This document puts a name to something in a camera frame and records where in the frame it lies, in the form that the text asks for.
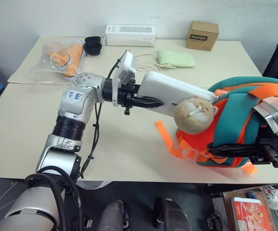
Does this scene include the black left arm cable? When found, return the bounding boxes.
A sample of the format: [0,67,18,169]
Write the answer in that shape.
[79,57,120,180]

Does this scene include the green drawstring pouch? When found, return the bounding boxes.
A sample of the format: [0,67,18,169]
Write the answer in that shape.
[134,50,196,74]

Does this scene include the beige plush toy keychain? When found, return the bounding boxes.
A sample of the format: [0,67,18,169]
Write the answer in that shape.
[173,97,219,133]

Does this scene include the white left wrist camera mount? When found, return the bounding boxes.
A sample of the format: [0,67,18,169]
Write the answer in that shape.
[111,50,139,107]

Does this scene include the black round cup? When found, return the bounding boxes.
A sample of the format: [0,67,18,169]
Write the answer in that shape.
[84,36,101,45]

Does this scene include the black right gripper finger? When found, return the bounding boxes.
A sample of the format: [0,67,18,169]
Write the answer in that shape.
[208,148,259,157]
[206,142,259,151]

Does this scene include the black bowls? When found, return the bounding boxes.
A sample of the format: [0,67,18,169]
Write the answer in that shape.
[84,42,103,56]

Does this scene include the white and red sneaker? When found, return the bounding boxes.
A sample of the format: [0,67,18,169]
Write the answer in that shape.
[260,184,278,210]

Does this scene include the brown cardboard box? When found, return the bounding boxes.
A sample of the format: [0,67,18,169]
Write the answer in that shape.
[186,20,220,52]

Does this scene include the red printed box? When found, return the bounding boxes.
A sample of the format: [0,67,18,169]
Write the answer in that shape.
[230,196,273,231]

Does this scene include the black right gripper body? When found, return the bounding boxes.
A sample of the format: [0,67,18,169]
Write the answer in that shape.
[248,136,278,168]

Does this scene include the open brown carton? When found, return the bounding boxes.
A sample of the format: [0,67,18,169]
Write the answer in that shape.
[221,189,278,231]

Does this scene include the long white carton box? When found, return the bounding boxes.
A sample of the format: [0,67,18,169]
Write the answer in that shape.
[104,24,157,47]

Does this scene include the orange and teal backpack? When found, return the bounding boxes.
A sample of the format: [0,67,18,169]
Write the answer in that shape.
[154,76,278,176]

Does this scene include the plastic bag with orange slippers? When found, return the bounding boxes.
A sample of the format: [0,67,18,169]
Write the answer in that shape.
[23,40,88,86]

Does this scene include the white rectangular box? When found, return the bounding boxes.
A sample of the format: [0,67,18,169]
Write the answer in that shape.
[137,71,218,117]

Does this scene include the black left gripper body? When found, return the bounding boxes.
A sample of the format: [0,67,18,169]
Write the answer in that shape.
[116,80,141,116]

